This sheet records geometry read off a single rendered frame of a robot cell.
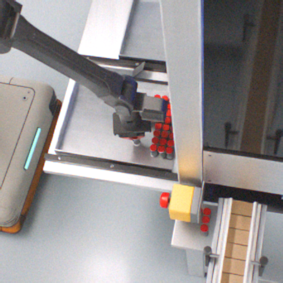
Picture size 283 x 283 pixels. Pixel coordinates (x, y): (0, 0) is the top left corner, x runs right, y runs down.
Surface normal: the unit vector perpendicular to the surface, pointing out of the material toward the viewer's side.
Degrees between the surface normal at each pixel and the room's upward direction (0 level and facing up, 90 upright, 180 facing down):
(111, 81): 52
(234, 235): 0
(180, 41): 90
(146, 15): 0
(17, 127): 0
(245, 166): 90
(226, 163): 90
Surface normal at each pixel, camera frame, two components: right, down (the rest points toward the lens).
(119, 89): 0.71, -0.13
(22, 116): -0.09, -0.44
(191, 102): -0.20, 0.89
